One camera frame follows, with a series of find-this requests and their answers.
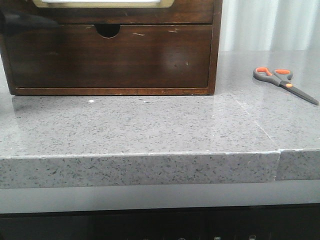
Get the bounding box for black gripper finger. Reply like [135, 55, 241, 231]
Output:
[0, 10, 59, 30]

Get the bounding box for grey orange scissors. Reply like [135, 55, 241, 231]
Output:
[253, 67, 320, 106]

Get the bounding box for dark brown wooden drawer cabinet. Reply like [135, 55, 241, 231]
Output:
[0, 0, 223, 96]

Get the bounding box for white curtain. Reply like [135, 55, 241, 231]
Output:
[219, 0, 320, 52]

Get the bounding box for black appliance control panel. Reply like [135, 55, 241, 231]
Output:
[0, 203, 320, 240]

